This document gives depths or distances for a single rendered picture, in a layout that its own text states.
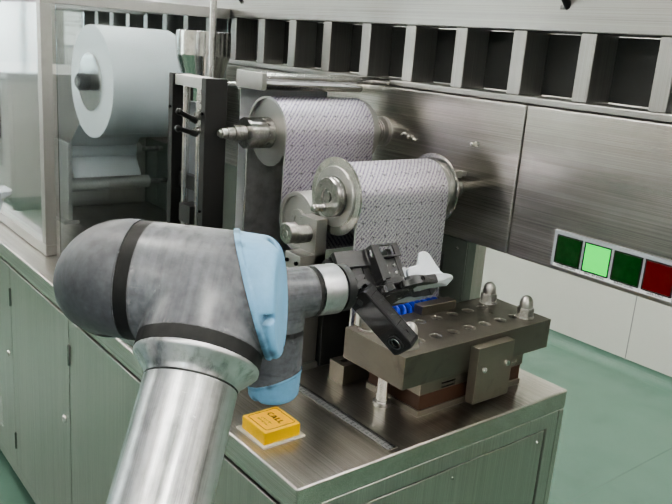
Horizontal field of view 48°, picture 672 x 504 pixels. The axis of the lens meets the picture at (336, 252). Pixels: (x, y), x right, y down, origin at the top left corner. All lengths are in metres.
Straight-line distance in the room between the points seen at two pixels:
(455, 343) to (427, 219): 0.28
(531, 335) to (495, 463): 0.26
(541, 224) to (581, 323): 2.87
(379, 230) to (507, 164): 0.30
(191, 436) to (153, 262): 0.16
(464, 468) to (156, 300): 0.86
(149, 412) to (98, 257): 0.15
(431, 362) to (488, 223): 0.39
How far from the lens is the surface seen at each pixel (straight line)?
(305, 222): 1.45
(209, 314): 0.66
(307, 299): 1.06
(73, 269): 0.73
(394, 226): 1.46
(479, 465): 1.46
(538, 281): 4.48
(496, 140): 1.58
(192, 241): 0.70
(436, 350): 1.33
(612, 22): 1.45
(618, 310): 4.23
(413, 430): 1.34
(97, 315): 0.72
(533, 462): 1.60
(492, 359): 1.43
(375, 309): 1.13
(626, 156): 1.41
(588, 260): 1.46
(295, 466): 1.21
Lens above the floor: 1.53
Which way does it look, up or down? 15 degrees down
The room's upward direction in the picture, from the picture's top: 4 degrees clockwise
